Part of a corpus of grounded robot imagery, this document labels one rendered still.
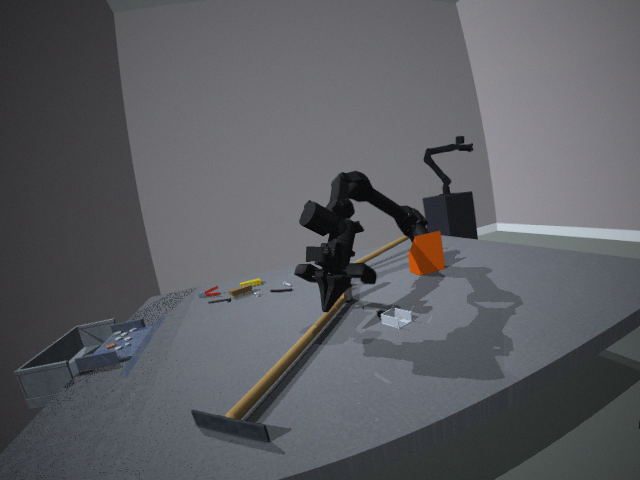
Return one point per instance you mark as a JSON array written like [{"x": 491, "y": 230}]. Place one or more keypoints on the long scraper with wooden handle and black blade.
[{"x": 231, "y": 423}]

